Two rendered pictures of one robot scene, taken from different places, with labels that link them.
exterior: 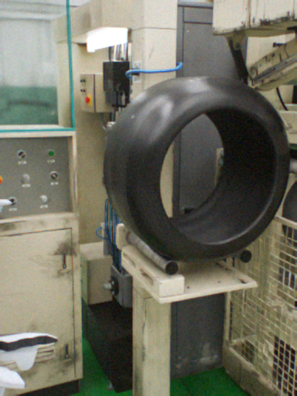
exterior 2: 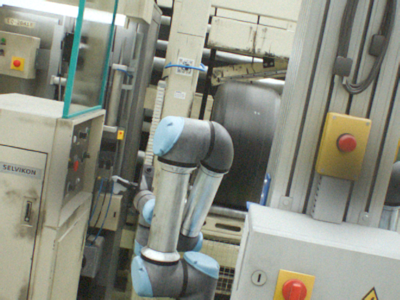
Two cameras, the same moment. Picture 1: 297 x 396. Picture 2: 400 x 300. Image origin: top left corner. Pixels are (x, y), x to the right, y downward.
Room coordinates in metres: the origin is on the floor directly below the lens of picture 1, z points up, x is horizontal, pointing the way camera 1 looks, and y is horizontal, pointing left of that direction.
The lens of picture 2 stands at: (0.74, 2.20, 1.50)
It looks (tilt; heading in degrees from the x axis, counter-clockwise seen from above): 8 degrees down; 293
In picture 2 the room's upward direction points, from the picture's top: 11 degrees clockwise
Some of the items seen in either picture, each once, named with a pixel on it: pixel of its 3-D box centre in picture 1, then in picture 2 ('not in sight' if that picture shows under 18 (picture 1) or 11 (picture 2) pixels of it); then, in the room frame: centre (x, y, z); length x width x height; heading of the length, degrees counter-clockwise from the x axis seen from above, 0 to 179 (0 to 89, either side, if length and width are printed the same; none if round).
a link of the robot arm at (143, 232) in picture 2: not in sight; (152, 240); (1.46, 0.74, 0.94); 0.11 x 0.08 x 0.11; 46
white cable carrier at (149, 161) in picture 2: not in sight; (155, 131); (1.88, 0.05, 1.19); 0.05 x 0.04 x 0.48; 113
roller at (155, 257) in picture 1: (150, 250); (216, 208); (1.53, -0.01, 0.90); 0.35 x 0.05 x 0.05; 23
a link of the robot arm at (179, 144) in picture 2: not in sight; (169, 209); (1.36, 0.86, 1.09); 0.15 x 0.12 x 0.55; 46
